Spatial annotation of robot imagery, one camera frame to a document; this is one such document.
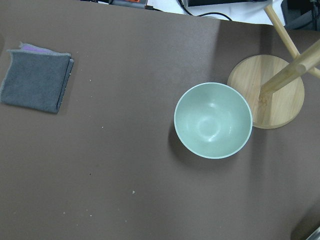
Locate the mint green bowl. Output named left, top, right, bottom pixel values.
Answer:
left=173, top=82, right=253, bottom=160

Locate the grey folded cloth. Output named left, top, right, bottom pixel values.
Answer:
left=0, top=43, right=74, bottom=114

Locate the wooden cup tree stand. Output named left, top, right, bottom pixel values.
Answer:
left=227, top=5, right=320, bottom=129

